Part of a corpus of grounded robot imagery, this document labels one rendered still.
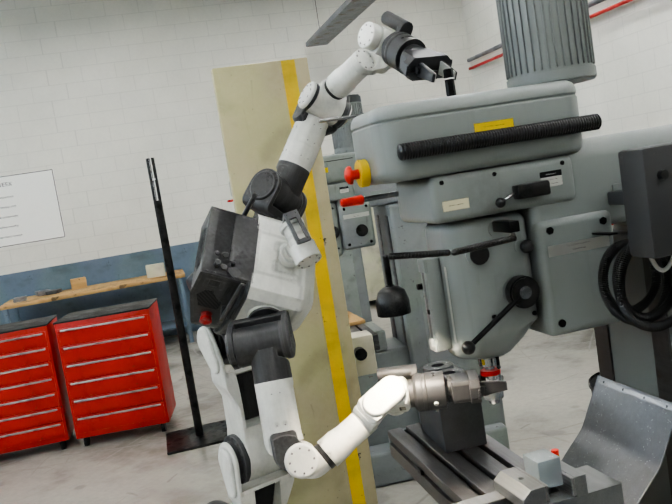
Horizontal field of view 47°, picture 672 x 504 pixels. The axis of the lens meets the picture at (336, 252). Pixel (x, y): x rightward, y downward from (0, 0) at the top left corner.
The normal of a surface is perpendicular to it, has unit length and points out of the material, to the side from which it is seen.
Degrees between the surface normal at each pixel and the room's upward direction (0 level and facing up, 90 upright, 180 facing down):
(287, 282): 58
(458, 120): 90
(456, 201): 90
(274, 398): 74
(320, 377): 90
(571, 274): 90
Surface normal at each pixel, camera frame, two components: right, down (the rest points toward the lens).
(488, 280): 0.24, 0.06
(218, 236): 0.39, -0.53
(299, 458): 0.07, -0.19
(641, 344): -0.96, 0.18
